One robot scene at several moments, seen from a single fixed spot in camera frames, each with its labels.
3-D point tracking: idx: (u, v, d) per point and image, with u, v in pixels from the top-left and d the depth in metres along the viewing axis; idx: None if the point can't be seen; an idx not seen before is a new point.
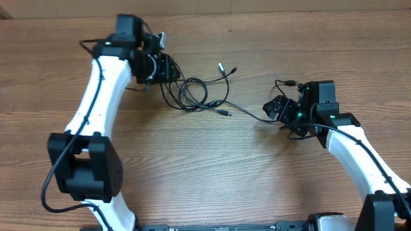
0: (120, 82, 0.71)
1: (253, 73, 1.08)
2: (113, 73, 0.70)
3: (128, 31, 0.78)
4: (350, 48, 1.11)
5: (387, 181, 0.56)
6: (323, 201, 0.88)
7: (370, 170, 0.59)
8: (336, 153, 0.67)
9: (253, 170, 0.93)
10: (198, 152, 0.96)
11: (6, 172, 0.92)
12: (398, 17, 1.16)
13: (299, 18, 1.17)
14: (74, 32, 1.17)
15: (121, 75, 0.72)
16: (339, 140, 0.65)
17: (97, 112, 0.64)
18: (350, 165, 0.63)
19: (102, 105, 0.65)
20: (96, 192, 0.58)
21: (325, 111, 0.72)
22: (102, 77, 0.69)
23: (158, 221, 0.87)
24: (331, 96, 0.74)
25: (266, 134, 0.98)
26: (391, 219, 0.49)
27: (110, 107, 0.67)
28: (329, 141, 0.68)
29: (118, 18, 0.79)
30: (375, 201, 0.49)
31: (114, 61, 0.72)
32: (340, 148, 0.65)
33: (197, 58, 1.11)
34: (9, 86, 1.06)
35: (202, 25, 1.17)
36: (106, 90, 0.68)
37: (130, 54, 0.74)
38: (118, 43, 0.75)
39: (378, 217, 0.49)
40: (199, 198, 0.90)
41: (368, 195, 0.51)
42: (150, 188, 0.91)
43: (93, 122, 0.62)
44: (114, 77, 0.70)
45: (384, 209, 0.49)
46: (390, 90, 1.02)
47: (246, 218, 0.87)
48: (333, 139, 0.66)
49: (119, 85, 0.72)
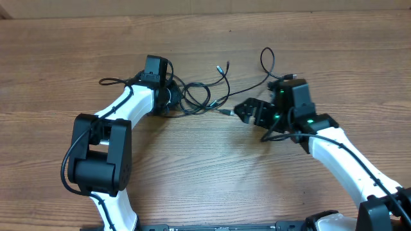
0: (146, 100, 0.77)
1: (253, 73, 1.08)
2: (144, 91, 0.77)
3: (155, 68, 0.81)
4: (350, 48, 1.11)
5: (376, 185, 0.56)
6: (323, 201, 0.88)
7: (358, 173, 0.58)
8: (320, 157, 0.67)
9: (252, 170, 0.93)
10: (198, 151, 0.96)
11: (5, 172, 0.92)
12: (397, 17, 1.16)
13: (299, 18, 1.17)
14: (74, 32, 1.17)
15: (146, 97, 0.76)
16: (321, 145, 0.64)
17: (124, 109, 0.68)
18: (338, 170, 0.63)
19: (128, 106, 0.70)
20: (103, 181, 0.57)
21: (303, 116, 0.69)
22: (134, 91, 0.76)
23: (158, 221, 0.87)
24: (306, 99, 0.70)
25: (257, 133, 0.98)
26: (387, 224, 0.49)
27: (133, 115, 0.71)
28: (311, 146, 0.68)
29: (147, 57, 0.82)
30: (370, 209, 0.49)
31: (143, 87, 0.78)
32: (325, 154, 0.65)
33: (197, 58, 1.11)
34: (9, 86, 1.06)
35: (202, 25, 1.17)
36: (133, 101, 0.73)
37: (156, 92, 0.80)
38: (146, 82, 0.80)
39: (375, 224, 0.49)
40: (199, 198, 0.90)
41: (362, 202, 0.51)
42: (150, 188, 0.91)
43: (119, 113, 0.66)
44: (144, 94, 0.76)
45: (379, 215, 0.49)
46: (390, 90, 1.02)
47: (246, 218, 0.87)
48: (316, 145, 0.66)
49: (144, 103, 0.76)
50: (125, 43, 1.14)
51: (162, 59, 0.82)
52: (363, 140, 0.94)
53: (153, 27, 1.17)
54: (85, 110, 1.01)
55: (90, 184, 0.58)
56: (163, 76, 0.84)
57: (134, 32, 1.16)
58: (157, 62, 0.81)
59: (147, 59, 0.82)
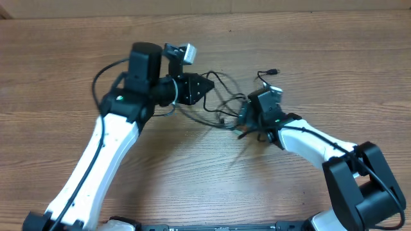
0: (121, 149, 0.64)
1: (253, 73, 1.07)
2: (116, 139, 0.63)
3: (141, 74, 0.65)
4: (350, 48, 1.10)
5: (335, 147, 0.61)
6: (323, 201, 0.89)
7: (320, 144, 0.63)
8: (293, 147, 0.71)
9: (252, 170, 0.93)
10: (198, 152, 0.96)
11: (5, 171, 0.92)
12: (397, 18, 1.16)
13: (299, 18, 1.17)
14: (74, 32, 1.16)
15: (120, 146, 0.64)
16: (289, 135, 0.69)
17: (86, 192, 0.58)
18: (308, 151, 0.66)
19: (93, 181, 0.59)
20: None
21: (271, 117, 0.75)
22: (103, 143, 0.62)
23: (158, 221, 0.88)
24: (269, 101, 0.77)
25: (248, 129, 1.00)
26: (351, 179, 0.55)
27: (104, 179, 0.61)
28: (282, 140, 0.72)
29: (130, 56, 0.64)
30: (331, 167, 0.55)
31: (120, 122, 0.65)
32: (294, 141, 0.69)
33: (197, 58, 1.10)
34: (9, 86, 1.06)
35: (203, 25, 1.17)
36: (101, 162, 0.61)
37: (142, 111, 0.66)
38: (132, 97, 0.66)
39: (338, 180, 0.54)
40: (199, 198, 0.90)
41: (325, 164, 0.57)
42: (149, 188, 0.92)
43: (78, 205, 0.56)
44: (115, 145, 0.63)
45: (340, 171, 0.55)
46: (390, 90, 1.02)
47: (246, 218, 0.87)
48: (286, 136, 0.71)
49: (118, 153, 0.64)
50: (126, 43, 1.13)
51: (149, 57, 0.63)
52: (364, 140, 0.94)
53: (153, 27, 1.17)
54: (85, 110, 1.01)
55: None
56: (155, 74, 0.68)
57: (134, 32, 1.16)
58: (143, 60, 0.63)
59: (131, 56, 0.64)
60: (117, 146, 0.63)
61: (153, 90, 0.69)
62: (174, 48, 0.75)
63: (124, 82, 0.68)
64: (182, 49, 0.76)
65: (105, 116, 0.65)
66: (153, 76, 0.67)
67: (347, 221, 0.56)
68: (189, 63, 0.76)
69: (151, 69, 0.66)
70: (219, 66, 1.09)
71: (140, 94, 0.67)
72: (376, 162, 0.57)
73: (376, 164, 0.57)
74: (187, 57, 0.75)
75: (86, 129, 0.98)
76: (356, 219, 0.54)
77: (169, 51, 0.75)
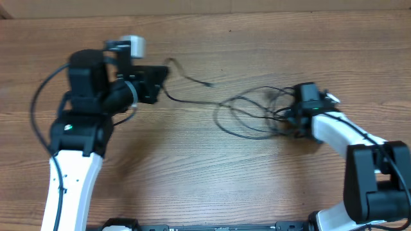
0: (87, 187, 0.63)
1: (253, 73, 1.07)
2: (78, 179, 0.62)
3: (87, 91, 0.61)
4: (351, 48, 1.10)
5: (365, 138, 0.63)
6: (323, 201, 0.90)
7: (352, 133, 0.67)
8: (325, 135, 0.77)
9: (253, 170, 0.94)
10: (198, 152, 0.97)
11: (6, 172, 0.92)
12: (398, 17, 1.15)
13: (299, 18, 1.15)
14: (74, 32, 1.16)
15: (84, 187, 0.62)
16: (325, 122, 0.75)
17: None
18: (335, 138, 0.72)
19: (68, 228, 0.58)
20: None
21: (310, 106, 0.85)
22: (63, 189, 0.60)
23: (159, 221, 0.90)
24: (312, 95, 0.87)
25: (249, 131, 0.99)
26: (369, 171, 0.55)
27: (78, 223, 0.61)
28: (314, 127, 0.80)
29: (69, 75, 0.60)
30: (356, 151, 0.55)
31: (77, 160, 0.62)
32: (325, 128, 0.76)
33: (197, 58, 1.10)
34: (9, 86, 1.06)
35: (202, 25, 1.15)
36: (69, 207, 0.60)
37: (98, 134, 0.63)
38: (83, 121, 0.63)
39: (359, 165, 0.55)
40: (199, 199, 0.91)
41: (351, 146, 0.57)
42: (150, 188, 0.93)
43: None
44: (79, 188, 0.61)
45: (363, 157, 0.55)
46: (390, 90, 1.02)
47: (246, 218, 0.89)
48: (321, 123, 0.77)
49: (85, 192, 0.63)
50: None
51: (90, 72, 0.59)
52: None
53: (152, 27, 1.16)
54: None
55: None
56: (102, 86, 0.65)
57: (133, 32, 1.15)
58: (83, 77, 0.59)
59: (69, 76, 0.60)
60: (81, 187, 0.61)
61: (107, 102, 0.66)
62: (116, 45, 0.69)
63: (72, 104, 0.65)
64: (126, 44, 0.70)
65: (58, 154, 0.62)
66: (99, 88, 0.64)
67: (354, 208, 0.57)
68: (140, 58, 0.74)
69: (95, 83, 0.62)
70: (219, 66, 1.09)
71: (95, 113, 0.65)
72: (401, 162, 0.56)
73: (401, 163, 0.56)
74: (137, 52, 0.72)
75: None
76: (363, 207, 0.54)
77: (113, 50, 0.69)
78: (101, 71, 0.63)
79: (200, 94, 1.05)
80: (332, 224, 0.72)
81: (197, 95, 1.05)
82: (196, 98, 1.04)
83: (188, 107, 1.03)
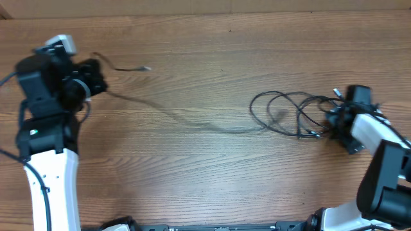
0: (69, 179, 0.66)
1: (253, 73, 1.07)
2: (57, 176, 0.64)
3: (43, 94, 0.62)
4: (351, 48, 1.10)
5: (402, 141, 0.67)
6: (323, 201, 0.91)
7: (389, 134, 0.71)
8: (361, 134, 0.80)
9: (253, 170, 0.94)
10: (198, 151, 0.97)
11: (4, 171, 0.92)
12: (398, 18, 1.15)
13: (299, 18, 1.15)
14: (73, 32, 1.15)
15: (66, 180, 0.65)
16: (366, 121, 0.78)
17: None
18: (370, 137, 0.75)
19: (60, 221, 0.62)
20: None
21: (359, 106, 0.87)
22: (45, 188, 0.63)
23: (158, 221, 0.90)
24: (364, 99, 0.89)
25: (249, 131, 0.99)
26: (394, 169, 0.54)
27: (71, 215, 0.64)
28: (354, 124, 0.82)
29: (20, 83, 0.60)
30: (387, 145, 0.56)
31: (51, 160, 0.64)
32: (364, 126, 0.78)
33: (197, 58, 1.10)
34: (10, 87, 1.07)
35: (202, 25, 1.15)
36: (56, 203, 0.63)
37: (65, 131, 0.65)
38: (46, 124, 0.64)
39: (386, 159, 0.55)
40: (199, 199, 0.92)
41: (384, 140, 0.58)
42: (150, 188, 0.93)
43: None
44: (61, 183, 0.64)
45: (393, 153, 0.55)
46: (390, 90, 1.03)
47: (246, 218, 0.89)
48: (361, 121, 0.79)
49: (69, 185, 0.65)
50: (125, 43, 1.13)
51: (40, 74, 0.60)
52: None
53: (152, 27, 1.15)
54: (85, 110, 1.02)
55: None
56: (56, 86, 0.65)
57: (133, 31, 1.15)
58: (36, 80, 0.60)
59: (20, 82, 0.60)
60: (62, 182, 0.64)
61: (65, 101, 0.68)
62: (46, 49, 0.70)
63: (30, 110, 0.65)
64: (59, 43, 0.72)
65: (29, 160, 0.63)
66: (55, 88, 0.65)
67: (365, 199, 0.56)
68: (73, 52, 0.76)
69: (50, 84, 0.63)
70: (219, 66, 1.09)
71: (57, 113, 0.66)
72: None
73: None
74: (69, 49, 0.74)
75: (85, 129, 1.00)
76: (374, 199, 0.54)
77: (49, 54, 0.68)
78: (50, 72, 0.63)
79: (200, 94, 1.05)
80: (336, 222, 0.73)
81: (197, 95, 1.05)
82: (196, 98, 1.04)
83: (188, 107, 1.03)
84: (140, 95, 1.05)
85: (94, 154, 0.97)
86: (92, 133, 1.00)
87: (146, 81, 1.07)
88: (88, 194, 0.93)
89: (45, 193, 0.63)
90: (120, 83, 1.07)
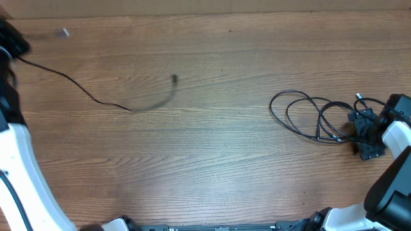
0: (26, 156, 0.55)
1: (253, 73, 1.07)
2: (12, 156, 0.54)
3: None
4: (350, 48, 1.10)
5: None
6: (323, 201, 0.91)
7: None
8: (391, 141, 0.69)
9: (253, 170, 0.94)
10: (198, 151, 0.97)
11: None
12: (398, 18, 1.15)
13: (299, 19, 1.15)
14: (73, 32, 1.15)
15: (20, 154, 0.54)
16: (401, 129, 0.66)
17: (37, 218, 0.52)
18: (400, 147, 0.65)
19: (34, 203, 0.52)
20: None
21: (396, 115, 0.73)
22: (4, 172, 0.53)
23: (158, 221, 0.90)
24: (406, 110, 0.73)
25: (249, 131, 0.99)
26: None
27: (43, 192, 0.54)
28: (388, 129, 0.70)
29: None
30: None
31: None
32: (395, 135, 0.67)
33: (197, 59, 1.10)
34: None
35: (202, 25, 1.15)
36: (21, 184, 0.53)
37: (4, 103, 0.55)
38: None
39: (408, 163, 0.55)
40: (199, 199, 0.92)
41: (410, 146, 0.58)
42: (150, 188, 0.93)
43: None
44: (17, 160, 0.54)
45: None
46: (389, 90, 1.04)
47: (247, 218, 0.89)
48: (394, 127, 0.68)
49: (30, 164, 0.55)
50: (125, 43, 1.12)
51: None
52: None
53: (152, 27, 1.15)
54: (85, 110, 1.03)
55: None
56: None
57: (133, 32, 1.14)
58: None
59: None
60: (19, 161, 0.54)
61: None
62: None
63: None
64: None
65: None
66: None
67: (372, 199, 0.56)
68: None
69: None
70: (219, 66, 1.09)
71: None
72: None
73: None
74: None
75: (86, 129, 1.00)
76: (383, 199, 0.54)
77: None
78: None
79: (200, 94, 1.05)
80: (337, 222, 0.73)
81: (197, 95, 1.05)
82: (196, 98, 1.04)
83: (188, 107, 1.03)
84: (140, 95, 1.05)
85: (94, 154, 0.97)
86: (92, 133, 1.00)
87: (146, 81, 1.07)
88: (88, 194, 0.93)
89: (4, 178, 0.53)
90: (120, 83, 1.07)
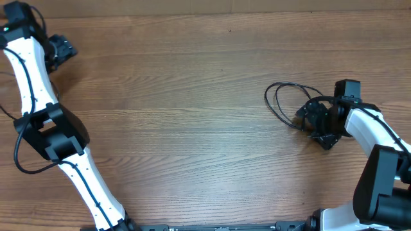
0: (38, 58, 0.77)
1: (253, 73, 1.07)
2: (29, 52, 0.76)
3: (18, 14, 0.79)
4: (351, 48, 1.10)
5: (396, 142, 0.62)
6: (323, 201, 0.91)
7: (384, 134, 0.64)
8: (354, 130, 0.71)
9: (252, 170, 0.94)
10: (198, 152, 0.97)
11: (6, 171, 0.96)
12: (398, 17, 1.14)
13: (299, 19, 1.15)
14: (73, 32, 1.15)
15: (36, 51, 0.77)
16: (359, 117, 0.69)
17: (37, 87, 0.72)
18: (364, 135, 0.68)
19: (37, 80, 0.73)
20: (69, 144, 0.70)
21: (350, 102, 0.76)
22: (22, 59, 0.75)
23: (158, 221, 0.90)
24: (356, 94, 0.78)
25: (249, 131, 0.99)
26: (386, 172, 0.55)
27: (44, 78, 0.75)
28: (347, 119, 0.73)
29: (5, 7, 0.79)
30: (381, 149, 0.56)
31: (22, 42, 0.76)
32: (356, 124, 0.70)
33: (197, 59, 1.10)
34: (9, 87, 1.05)
35: (202, 25, 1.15)
36: (33, 68, 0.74)
37: (31, 28, 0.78)
38: (16, 25, 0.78)
39: (381, 164, 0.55)
40: (199, 199, 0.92)
41: (378, 145, 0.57)
42: (150, 188, 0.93)
43: (40, 98, 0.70)
44: (31, 54, 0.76)
45: (386, 157, 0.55)
46: (390, 90, 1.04)
47: (246, 218, 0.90)
48: (353, 116, 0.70)
49: (40, 62, 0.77)
50: (124, 43, 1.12)
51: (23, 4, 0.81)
52: None
53: (152, 27, 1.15)
54: (85, 110, 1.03)
55: (59, 147, 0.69)
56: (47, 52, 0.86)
57: (134, 32, 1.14)
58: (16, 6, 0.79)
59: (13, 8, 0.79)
60: (33, 54, 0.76)
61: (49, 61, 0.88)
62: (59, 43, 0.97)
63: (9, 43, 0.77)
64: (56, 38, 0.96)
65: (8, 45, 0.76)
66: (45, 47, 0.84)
67: (360, 205, 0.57)
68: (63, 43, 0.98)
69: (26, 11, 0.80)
70: (219, 66, 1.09)
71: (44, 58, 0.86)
72: None
73: None
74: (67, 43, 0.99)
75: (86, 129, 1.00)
76: (371, 206, 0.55)
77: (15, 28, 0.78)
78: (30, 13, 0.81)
79: (200, 94, 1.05)
80: (334, 224, 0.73)
81: (197, 95, 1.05)
82: (196, 98, 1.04)
83: (188, 108, 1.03)
84: (140, 95, 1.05)
85: (94, 154, 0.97)
86: (92, 133, 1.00)
87: (146, 81, 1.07)
88: None
89: (22, 63, 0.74)
90: (120, 83, 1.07)
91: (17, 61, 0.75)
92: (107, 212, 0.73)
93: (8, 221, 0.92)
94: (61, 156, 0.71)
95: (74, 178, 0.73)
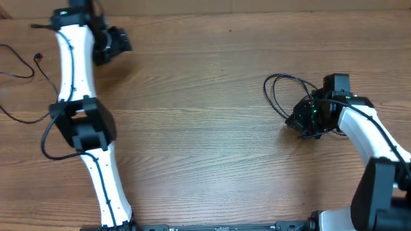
0: (87, 47, 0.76)
1: (253, 73, 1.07)
2: (79, 41, 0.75)
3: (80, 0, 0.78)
4: (351, 48, 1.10)
5: (392, 151, 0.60)
6: (323, 201, 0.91)
7: (379, 140, 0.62)
8: (347, 129, 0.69)
9: (252, 170, 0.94)
10: (198, 151, 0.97)
11: (6, 171, 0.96)
12: (398, 17, 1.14)
13: (299, 19, 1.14)
14: None
15: (85, 40, 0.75)
16: (353, 117, 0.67)
17: (78, 76, 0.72)
18: (357, 136, 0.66)
19: (81, 70, 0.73)
20: (95, 138, 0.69)
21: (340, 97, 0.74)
22: (71, 47, 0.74)
23: (159, 221, 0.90)
24: (345, 87, 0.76)
25: (249, 132, 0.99)
26: (384, 186, 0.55)
27: (88, 69, 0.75)
28: (340, 118, 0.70)
29: None
30: (377, 164, 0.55)
31: (76, 30, 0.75)
32: (350, 123, 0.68)
33: (197, 59, 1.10)
34: (9, 87, 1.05)
35: (202, 25, 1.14)
36: (79, 57, 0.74)
37: (87, 17, 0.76)
38: (73, 10, 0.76)
39: (378, 178, 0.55)
40: (199, 199, 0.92)
41: (374, 159, 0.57)
42: (150, 188, 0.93)
43: (79, 88, 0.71)
44: (81, 43, 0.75)
45: (384, 171, 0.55)
46: (390, 90, 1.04)
47: (247, 218, 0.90)
48: (347, 115, 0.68)
49: (87, 51, 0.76)
50: None
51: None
52: None
53: (152, 27, 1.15)
54: None
55: (85, 138, 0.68)
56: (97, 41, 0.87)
57: (134, 32, 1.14)
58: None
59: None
60: (83, 43, 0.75)
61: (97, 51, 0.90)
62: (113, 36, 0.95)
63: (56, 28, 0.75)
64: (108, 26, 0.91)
65: (62, 29, 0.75)
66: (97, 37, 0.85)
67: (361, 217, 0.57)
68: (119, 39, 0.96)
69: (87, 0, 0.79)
70: (219, 66, 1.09)
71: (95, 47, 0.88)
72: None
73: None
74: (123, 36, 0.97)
75: None
76: (370, 220, 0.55)
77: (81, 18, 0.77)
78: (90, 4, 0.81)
79: (200, 95, 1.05)
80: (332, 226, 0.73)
81: (197, 95, 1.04)
82: (196, 98, 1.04)
83: (188, 108, 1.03)
84: (140, 95, 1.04)
85: None
86: None
87: (146, 81, 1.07)
88: (88, 194, 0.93)
89: (70, 51, 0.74)
90: (120, 83, 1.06)
91: (67, 47, 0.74)
92: (115, 212, 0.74)
93: (8, 221, 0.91)
94: (85, 147, 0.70)
95: (92, 171, 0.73)
